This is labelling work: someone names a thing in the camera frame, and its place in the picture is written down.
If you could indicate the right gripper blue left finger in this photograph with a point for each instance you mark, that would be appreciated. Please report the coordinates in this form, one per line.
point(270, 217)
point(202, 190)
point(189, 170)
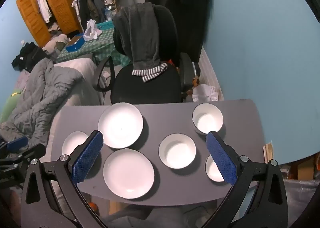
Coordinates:
point(84, 156)

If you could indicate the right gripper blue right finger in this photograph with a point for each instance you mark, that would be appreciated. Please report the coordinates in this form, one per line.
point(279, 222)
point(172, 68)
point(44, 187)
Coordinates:
point(224, 162)

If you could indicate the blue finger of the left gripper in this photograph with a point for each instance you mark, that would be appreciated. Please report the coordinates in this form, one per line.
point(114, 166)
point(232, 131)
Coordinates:
point(17, 144)
point(37, 152)

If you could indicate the white bowl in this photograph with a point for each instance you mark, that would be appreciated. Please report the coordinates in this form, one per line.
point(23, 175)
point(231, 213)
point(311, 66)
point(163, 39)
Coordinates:
point(206, 118)
point(177, 151)
point(212, 170)

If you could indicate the small white plate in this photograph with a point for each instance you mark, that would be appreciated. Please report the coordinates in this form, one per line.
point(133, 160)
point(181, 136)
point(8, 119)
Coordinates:
point(72, 141)

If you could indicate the grey quilted comforter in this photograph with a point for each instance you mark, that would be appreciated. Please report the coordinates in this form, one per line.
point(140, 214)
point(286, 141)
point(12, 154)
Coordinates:
point(47, 88)

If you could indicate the white plastic bag on floor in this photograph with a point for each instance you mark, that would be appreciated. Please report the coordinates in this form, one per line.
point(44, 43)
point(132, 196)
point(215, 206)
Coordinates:
point(204, 93)

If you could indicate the silver foil bag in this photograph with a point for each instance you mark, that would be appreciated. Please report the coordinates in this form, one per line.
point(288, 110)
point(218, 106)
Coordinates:
point(299, 194)

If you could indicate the black office chair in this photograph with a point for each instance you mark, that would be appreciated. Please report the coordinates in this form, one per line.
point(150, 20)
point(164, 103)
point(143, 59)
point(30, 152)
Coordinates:
point(171, 86)

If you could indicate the black clothes pile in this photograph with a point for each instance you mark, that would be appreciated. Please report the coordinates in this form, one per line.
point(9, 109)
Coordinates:
point(30, 54)

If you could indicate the green checkered tablecloth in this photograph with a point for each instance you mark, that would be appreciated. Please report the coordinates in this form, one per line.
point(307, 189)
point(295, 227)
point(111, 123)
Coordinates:
point(100, 48)

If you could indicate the blue flat box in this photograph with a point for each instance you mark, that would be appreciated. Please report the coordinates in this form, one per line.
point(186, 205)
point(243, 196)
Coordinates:
point(75, 43)

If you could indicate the white plastic bag on table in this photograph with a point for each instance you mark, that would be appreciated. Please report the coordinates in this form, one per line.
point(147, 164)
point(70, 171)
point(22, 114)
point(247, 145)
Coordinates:
point(91, 32)

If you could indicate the dark grey hooded sweater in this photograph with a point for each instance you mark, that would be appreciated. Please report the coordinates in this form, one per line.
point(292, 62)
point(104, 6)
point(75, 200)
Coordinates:
point(136, 35)

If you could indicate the wooden wardrobe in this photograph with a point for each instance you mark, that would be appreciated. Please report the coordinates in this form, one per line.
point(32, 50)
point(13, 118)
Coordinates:
point(38, 14)

